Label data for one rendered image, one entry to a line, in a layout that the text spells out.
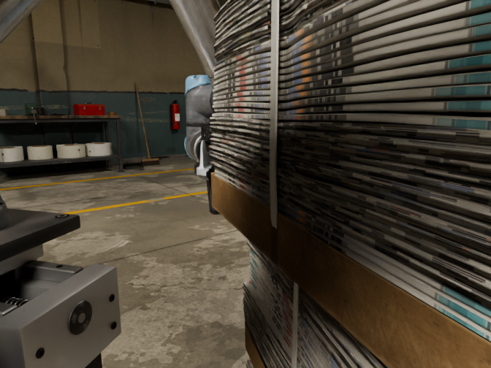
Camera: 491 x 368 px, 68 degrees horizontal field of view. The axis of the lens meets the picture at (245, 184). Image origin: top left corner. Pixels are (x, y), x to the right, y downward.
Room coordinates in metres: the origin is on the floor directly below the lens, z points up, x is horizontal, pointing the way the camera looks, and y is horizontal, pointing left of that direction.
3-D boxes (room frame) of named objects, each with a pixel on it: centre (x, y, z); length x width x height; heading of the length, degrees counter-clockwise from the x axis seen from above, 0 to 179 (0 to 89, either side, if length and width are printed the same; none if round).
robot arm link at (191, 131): (0.85, 0.10, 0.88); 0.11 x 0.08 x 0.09; 18
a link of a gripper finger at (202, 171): (0.59, 0.07, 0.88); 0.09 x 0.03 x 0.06; 171
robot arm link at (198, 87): (0.83, 0.09, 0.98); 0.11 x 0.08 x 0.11; 45
